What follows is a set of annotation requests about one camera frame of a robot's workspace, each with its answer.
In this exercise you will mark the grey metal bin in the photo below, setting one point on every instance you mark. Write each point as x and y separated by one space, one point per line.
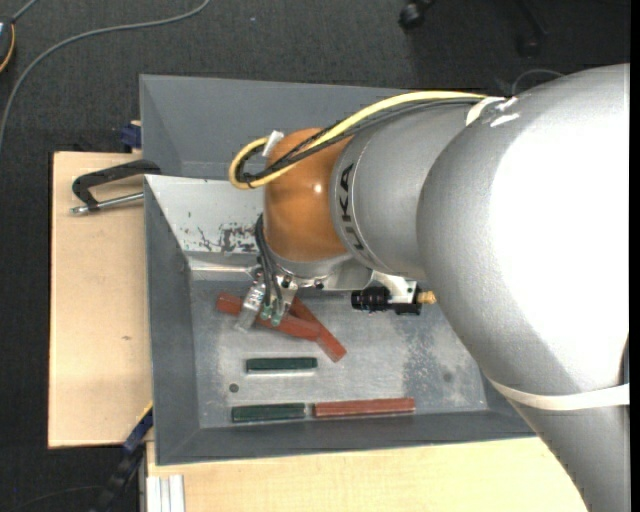
360 360

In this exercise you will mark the red-brown flat block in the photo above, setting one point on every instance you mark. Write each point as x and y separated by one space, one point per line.
365 407
295 326
331 345

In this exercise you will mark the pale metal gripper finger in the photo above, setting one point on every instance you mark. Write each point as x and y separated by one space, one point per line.
254 296

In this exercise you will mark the pale flat board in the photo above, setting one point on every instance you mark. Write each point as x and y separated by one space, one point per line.
95 310

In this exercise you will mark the dark green flat block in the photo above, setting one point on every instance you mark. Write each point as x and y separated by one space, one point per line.
268 413
281 364

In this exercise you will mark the black cylinder on white bracket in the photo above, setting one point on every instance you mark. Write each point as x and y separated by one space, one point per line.
374 299

